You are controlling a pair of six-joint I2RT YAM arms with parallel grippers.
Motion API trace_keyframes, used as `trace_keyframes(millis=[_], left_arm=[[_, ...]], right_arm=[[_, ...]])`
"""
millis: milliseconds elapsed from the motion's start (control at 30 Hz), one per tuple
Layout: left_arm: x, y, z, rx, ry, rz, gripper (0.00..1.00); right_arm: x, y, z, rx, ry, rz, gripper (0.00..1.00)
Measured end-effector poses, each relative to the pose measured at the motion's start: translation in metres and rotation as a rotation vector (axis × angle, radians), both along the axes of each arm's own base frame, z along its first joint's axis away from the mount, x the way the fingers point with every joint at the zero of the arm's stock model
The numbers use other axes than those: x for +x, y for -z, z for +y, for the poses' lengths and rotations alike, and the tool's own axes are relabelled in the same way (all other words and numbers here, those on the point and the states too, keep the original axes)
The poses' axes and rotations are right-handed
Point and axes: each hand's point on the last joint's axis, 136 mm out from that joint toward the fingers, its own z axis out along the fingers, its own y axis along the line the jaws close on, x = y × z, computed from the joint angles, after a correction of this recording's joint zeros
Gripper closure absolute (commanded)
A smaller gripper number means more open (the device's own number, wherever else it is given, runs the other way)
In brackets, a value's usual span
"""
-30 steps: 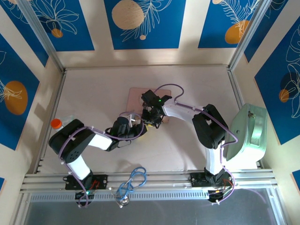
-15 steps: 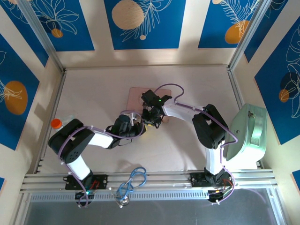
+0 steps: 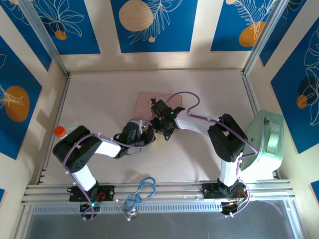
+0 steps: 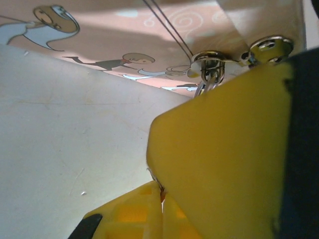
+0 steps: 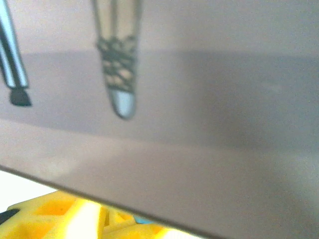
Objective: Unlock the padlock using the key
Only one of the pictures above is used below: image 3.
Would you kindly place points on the clear bottle with orange cap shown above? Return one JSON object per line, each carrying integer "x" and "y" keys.
{"x": 62, "y": 130}

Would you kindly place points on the blue tube stethoscope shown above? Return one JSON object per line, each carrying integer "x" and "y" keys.
{"x": 144, "y": 189}

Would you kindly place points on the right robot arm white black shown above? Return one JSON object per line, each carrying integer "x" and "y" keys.
{"x": 226, "y": 142}

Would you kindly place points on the pink wedding print tin box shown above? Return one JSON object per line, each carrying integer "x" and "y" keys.
{"x": 143, "y": 104}

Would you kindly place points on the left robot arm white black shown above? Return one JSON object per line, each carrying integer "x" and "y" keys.
{"x": 82, "y": 149}

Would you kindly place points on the pale green metal case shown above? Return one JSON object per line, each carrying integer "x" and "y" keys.
{"x": 266, "y": 147}

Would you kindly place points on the aluminium corner post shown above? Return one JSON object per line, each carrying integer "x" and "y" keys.
{"x": 261, "y": 37}
{"x": 47, "y": 42}

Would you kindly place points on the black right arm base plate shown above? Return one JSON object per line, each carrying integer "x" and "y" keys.
{"x": 210, "y": 190}

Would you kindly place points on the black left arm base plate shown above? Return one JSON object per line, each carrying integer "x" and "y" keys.
{"x": 107, "y": 193}

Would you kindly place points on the aluminium frame rail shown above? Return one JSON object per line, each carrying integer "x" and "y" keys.
{"x": 162, "y": 191}

